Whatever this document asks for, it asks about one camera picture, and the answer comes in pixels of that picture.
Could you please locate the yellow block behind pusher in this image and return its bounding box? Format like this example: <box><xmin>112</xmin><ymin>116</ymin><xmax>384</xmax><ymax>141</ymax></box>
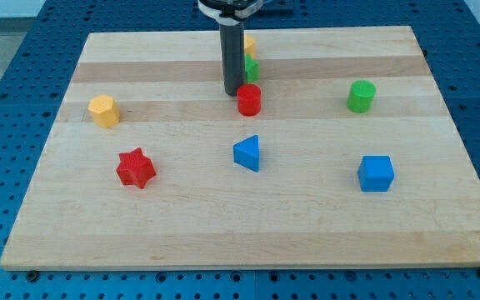
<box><xmin>244</xmin><ymin>34</ymin><xmax>257</xmax><ymax>58</ymax></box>

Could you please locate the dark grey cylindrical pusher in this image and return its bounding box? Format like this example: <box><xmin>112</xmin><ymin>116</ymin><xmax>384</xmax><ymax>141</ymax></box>
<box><xmin>219</xmin><ymin>17</ymin><xmax>246</xmax><ymax>97</ymax></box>

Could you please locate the blue triangle block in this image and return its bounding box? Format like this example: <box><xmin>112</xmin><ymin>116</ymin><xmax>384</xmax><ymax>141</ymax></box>
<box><xmin>232</xmin><ymin>135</ymin><xmax>260</xmax><ymax>173</ymax></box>

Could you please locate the blue cube block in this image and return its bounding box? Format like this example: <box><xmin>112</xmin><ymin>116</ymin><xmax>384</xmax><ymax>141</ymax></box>
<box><xmin>357</xmin><ymin>155</ymin><xmax>395</xmax><ymax>192</ymax></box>

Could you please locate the green cylinder block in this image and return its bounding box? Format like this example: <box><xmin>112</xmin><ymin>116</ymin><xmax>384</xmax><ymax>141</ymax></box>
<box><xmin>347</xmin><ymin>80</ymin><xmax>377</xmax><ymax>113</ymax></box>

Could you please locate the red cylinder block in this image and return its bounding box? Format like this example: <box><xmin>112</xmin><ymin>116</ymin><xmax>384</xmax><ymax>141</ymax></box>
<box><xmin>237</xmin><ymin>84</ymin><xmax>262</xmax><ymax>116</ymax></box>

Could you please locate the red star block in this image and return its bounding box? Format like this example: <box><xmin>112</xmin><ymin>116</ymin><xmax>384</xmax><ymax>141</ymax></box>
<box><xmin>116</xmin><ymin>147</ymin><xmax>156</xmax><ymax>189</ymax></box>

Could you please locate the wooden board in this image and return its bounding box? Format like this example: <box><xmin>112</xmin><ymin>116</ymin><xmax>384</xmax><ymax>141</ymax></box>
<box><xmin>0</xmin><ymin>26</ymin><xmax>480</xmax><ymax>271</ymax></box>

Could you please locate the yellow hexagon block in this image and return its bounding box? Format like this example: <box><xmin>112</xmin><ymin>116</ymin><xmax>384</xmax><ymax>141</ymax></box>
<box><xmin>87</xmin><ymin>94</ymin><xmax>120</xmax><ymax>128</ymax></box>

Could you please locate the green block behind pusher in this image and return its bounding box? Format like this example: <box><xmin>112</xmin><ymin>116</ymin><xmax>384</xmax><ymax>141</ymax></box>
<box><xmin>245</xmin><ymin>54</ymin><xmax>260</xmax><ymax>83</ymax></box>

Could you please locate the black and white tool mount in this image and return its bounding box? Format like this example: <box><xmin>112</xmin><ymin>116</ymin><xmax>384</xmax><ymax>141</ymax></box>
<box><xmin>197</xmin><ymin>0</ymin><xmax>263</xmax><ymax>21</ymax></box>

